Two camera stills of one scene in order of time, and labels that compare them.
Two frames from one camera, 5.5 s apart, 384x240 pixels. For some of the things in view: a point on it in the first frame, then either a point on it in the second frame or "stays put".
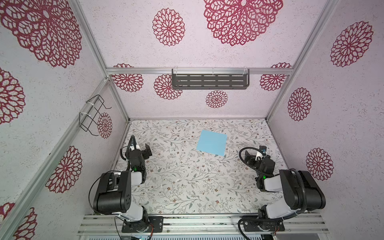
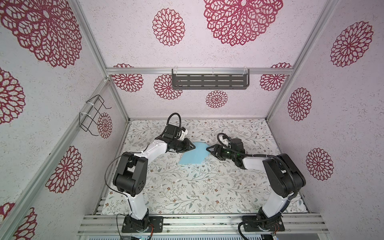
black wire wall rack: [89, 119] stays put
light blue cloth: [212, 142] -> [197, 155]
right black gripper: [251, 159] -> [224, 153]
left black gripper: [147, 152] -> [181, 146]
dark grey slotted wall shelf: [210, 78] stays put
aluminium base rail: [295, 225] stays put
